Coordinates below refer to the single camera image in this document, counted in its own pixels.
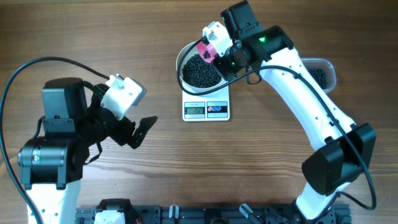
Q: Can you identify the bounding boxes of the pink scoop with blue handle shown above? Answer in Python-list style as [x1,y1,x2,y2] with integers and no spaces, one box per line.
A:
[196,42,218,63]

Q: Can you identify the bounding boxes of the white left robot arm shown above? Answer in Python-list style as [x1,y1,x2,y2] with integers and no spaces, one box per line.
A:
[18,75,157,223]

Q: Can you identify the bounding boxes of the black beans in container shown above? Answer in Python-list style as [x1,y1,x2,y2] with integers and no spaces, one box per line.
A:
[308,69,328,90]

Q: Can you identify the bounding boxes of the black beans in scoop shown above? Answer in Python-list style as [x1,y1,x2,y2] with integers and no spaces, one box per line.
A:
[203,50,211,59]

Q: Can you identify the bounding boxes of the white digital kitchen scale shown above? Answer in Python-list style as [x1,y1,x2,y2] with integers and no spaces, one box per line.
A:
[182,87,230,122]

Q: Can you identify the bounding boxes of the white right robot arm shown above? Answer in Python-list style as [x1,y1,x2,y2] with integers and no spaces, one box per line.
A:
[213,1,376,223]

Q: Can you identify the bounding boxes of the clear plastic container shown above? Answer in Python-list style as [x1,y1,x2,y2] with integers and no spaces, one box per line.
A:
[302,58,336,93]

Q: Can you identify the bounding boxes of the white bowl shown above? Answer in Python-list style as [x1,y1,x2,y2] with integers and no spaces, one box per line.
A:
[175,42,227,95]

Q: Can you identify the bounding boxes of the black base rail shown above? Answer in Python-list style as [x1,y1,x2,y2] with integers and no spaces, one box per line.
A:
[74,198,352,224]

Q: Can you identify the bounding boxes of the black beans in bowl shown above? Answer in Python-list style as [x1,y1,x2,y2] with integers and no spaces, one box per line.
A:
[182,54,221,88]

